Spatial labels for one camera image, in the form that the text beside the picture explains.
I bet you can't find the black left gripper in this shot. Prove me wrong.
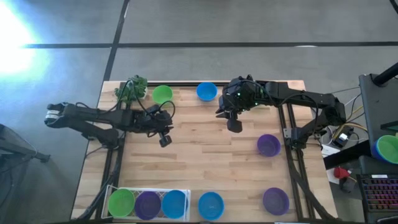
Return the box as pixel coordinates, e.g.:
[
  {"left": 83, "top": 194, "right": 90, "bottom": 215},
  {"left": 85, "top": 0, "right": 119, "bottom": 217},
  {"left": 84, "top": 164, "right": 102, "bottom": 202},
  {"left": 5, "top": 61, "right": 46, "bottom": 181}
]
[{"left": 135, "top": 105, "right": 174, "bottom": 136}]

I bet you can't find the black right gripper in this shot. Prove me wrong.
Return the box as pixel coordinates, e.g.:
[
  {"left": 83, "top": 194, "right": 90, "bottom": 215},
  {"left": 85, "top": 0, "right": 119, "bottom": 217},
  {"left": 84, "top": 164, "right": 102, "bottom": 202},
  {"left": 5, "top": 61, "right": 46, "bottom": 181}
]
[{"left": 215, "top": 76, "right": 262, "bottom": 121}]

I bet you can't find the green plastic mini bowl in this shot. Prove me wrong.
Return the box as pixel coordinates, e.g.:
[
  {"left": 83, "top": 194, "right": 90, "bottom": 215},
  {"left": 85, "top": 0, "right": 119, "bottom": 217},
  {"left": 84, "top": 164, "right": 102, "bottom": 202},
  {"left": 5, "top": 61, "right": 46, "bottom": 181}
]
[
  {"left": 107, "top": 188, "right": 136, "bottom": 218},
  {"left": 374, "top": 134, "right": 398, "bottom": 165},
  {"left": 151, "top": 85, "right": 174, "bottom": 106}
]

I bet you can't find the blue plastic mini bowl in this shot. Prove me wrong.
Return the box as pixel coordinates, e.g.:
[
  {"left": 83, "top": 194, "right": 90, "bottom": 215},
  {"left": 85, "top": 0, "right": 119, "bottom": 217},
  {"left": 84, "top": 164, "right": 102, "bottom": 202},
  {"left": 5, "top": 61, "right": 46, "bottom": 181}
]
[
  {"left": 161, "top": 189, "right": 189, "bottom": 220},
  {"left": 197, "top": 191, "right": 225, "bottom": 222},
  {"left": 370, "top": 138, "right": 389, "bottom": 164},
  {"left": 196, "top": 82, "right": 218, "bottom": 103}
]

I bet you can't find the purple plastic mini bowl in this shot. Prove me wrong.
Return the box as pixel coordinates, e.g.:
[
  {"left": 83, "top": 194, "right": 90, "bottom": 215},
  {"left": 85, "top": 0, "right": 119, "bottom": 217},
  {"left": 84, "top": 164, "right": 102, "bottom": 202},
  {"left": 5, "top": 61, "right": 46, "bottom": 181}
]
[
  {"left": 262, "top": 187, "right": 290, "bottom": 217},
  {"left": 256, "top": 134, "right": 282, "bottom": 157},
  {"left": 134, "top": 190, "right": 162, "bottom": 221}
]

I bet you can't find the green plant in white pot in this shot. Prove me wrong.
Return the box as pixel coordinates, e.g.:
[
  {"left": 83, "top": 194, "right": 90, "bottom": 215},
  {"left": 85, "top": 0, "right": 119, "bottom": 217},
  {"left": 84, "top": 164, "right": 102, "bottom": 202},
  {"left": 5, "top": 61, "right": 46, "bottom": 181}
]
[{"left": 114, "top": 74, "right": 149, "bottom": 106}]

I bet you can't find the white paper sheet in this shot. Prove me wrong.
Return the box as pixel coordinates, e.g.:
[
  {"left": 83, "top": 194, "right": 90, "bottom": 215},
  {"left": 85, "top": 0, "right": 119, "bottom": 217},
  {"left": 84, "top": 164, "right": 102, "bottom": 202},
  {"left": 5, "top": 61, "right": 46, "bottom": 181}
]
[{"left": 320, "top": 143, "right": 341, "bottom": 158}]

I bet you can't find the black power adapter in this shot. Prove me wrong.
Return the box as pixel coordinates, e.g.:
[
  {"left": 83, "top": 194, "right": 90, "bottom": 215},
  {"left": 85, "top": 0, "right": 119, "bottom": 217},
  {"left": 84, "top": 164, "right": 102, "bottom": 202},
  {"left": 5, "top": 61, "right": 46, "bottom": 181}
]
[{"left": 332, "top": 132, "right": 351, "bottom": 149}]

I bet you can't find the black desk beam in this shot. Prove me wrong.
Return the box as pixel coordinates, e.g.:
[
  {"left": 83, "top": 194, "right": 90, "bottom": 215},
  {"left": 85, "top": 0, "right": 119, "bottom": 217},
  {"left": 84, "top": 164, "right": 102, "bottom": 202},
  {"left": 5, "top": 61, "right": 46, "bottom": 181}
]
[{"left": 323, "top": 139, "right": 374, "bottom": 170}]

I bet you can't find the small red object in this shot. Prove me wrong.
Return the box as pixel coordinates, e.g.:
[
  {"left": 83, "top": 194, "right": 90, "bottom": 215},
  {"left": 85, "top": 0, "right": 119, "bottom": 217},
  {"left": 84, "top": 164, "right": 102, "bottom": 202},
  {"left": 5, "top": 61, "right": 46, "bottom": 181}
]
[{"left": 333, "top": 167, "right": 351, "bottom": 180}]

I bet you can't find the dark grey floor stand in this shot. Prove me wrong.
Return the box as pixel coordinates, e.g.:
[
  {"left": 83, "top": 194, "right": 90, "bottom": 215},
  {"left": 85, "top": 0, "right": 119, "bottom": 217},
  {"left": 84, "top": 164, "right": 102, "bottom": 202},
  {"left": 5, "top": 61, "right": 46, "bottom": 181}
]
[{"left": 0, "top": 123, "right": 51, "bottom": 175}]

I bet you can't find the dark grey desk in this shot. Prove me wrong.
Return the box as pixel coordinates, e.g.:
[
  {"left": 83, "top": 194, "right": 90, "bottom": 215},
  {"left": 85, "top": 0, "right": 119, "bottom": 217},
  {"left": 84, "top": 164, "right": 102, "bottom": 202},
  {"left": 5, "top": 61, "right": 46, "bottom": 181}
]
[{"left": 359, "top": 73, "right": 398, "bottom": 150}]

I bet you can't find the black backlit keyboard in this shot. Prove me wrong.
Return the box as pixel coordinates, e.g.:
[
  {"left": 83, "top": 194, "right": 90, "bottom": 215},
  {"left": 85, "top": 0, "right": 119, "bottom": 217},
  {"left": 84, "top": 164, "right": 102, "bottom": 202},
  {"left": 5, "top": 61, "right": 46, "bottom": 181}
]
[{"left": 356, "top": 174, "right": 398, "bottom": 215}]

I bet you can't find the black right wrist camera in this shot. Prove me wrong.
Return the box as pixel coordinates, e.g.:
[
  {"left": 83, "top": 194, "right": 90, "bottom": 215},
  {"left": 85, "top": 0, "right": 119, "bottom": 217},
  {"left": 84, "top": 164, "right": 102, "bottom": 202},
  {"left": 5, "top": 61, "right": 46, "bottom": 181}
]
[{"left": 226, "top": 118, "right": 244, "bottom": 134}]

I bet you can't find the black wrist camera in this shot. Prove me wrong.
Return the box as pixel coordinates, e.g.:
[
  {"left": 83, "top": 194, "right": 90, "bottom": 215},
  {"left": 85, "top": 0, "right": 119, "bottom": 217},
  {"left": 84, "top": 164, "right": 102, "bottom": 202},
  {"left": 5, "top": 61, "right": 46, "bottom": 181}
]
[
  {"left": 226, "top": 118, "right": 244, "bottom": 134},
  {"left": 159, "top": 134, "right": 173, "bottom": 148}
]

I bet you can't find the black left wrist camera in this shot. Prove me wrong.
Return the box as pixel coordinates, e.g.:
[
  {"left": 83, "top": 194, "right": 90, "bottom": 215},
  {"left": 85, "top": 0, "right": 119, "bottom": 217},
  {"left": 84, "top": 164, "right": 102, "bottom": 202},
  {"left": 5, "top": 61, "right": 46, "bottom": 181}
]
[{"left": 159, "top": 134, "right": 173, "bottom": 148}]

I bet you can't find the white wire rack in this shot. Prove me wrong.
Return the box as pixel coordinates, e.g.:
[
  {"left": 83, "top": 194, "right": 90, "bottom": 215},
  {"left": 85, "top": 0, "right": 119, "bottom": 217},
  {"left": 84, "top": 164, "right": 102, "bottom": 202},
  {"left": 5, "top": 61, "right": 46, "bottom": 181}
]
[{"left": 101, "top": 184, "right": 192, "bottom": 222}]

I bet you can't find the black diagonal frame brace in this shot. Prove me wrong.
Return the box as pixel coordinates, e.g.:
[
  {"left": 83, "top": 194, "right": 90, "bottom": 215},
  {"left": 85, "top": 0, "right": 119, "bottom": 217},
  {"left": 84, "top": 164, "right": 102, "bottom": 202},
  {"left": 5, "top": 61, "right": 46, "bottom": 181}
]
[
  {"left": 290, "top": 161, "right": 338, "bottom": 222},
  {"left": 76, "top": 174, "right": 121, "bottom": 222}
]

